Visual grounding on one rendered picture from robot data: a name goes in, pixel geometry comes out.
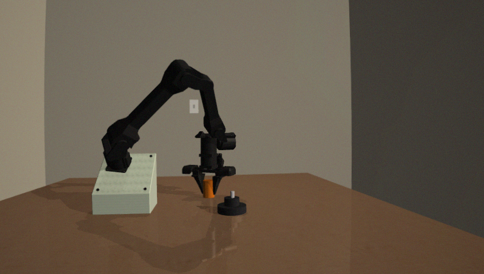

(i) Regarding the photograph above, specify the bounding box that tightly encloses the black round pedestal with silver shaft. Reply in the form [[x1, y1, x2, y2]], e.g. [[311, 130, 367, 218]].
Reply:
[[217, 191, 247, 216]]

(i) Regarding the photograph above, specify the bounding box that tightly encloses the orange knob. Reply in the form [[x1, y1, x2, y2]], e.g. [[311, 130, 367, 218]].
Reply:
[[203, 180, 214, 198]]

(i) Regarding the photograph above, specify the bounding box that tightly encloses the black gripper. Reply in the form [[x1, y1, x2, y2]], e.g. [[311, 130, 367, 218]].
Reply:
[[183, 151, 236, 195]]

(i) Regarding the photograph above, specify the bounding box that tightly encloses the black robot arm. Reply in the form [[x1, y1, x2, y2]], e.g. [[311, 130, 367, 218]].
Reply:
[[102, 60, 236, 173]]

